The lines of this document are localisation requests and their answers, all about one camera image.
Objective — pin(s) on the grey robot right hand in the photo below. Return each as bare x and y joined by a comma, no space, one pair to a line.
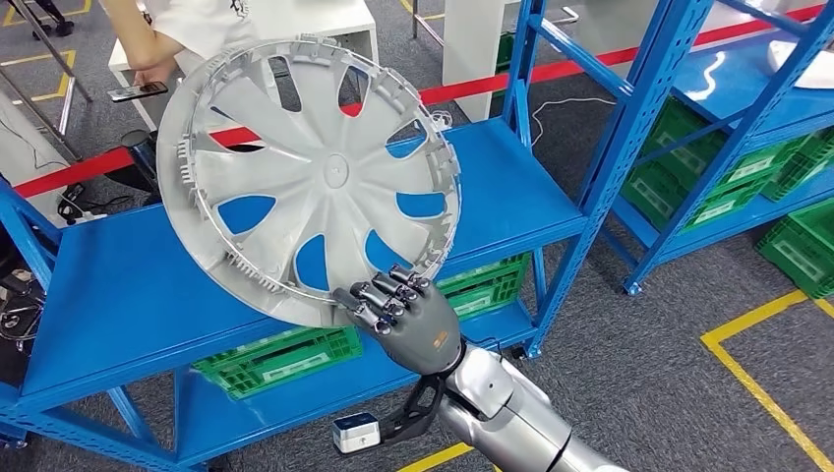
423,326

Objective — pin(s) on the person's right hand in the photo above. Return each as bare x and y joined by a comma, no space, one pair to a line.
155,70

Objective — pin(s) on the dark smartphone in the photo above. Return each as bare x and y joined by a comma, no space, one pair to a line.
137,92

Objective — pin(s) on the silver wheel hubcap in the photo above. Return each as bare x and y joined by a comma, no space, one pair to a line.
326,169

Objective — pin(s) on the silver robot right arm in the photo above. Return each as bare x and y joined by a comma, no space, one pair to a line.
515,417

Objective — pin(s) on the person's right forearm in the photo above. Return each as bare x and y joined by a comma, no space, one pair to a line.
133,36

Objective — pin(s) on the blue metal shelf rack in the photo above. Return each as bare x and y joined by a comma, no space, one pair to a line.
130,280
736,85

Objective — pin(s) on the white moulded part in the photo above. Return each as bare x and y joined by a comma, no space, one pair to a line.
808,68

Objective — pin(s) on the yellow floor tape line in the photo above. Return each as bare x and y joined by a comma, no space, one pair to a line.
417,10
65,78

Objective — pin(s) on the red barrier belt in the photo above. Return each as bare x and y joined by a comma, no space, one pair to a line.
65,174

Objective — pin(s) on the white power strip with plugs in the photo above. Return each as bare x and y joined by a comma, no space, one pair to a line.
75,205

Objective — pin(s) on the white cabinet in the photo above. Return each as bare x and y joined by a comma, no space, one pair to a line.
26,169

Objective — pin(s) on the chrome chair base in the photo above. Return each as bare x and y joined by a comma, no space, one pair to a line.
16,312

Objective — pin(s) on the green open plastic crate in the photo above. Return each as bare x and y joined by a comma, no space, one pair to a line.
801,251

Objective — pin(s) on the black stanchion post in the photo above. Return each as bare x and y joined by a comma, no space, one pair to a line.
140,159

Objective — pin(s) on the grey metal frame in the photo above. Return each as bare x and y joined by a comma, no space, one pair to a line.
49,52

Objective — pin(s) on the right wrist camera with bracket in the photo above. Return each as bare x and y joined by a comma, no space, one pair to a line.
355,433

